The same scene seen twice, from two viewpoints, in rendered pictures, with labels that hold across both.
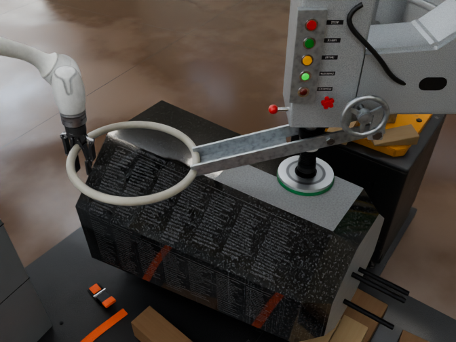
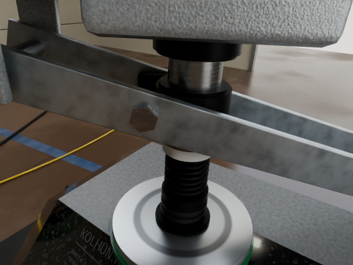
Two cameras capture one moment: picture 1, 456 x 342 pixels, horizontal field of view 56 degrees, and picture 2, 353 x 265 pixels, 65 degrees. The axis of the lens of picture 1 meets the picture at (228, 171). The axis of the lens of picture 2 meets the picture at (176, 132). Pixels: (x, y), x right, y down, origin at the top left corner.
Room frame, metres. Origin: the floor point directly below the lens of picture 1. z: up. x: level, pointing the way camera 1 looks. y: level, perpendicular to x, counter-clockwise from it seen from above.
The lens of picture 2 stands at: (1.60, -0.34, 1.20)
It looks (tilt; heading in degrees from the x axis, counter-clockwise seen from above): 27 degrees down; 176
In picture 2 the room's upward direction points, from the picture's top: 3 degrees clockwise
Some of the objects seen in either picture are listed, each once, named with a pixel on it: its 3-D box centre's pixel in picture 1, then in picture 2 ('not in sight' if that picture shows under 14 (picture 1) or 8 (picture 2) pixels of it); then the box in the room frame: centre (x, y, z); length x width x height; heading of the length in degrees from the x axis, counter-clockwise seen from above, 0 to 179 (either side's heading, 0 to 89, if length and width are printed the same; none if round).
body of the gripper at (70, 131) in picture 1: (76, 132); not in sight; (1.34, 0.57, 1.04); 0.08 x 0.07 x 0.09; 75
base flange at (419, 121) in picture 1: (372, 115); not in sight; (1.89, -0.74, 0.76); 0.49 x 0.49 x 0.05; 53
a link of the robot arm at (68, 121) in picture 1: (73, 116); not in sight; (1.34, 0.56, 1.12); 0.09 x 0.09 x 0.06
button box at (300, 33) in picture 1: (306, 58); not in sight; (1.16, -0.23, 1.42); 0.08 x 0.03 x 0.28; 90
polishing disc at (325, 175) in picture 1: (305, 173); (182, 218); (1.28, -0.30, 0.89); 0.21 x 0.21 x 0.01
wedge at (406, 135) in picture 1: (393, 135); not in sight; (1.65, -0.77, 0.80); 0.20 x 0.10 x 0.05; 93
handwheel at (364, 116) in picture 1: (362, 110); not in sight; (1.16, -0.42, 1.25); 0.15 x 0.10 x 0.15; 90
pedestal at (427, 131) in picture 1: (357, 174); not in sight; (1.89, -0.74, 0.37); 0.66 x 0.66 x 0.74; 53
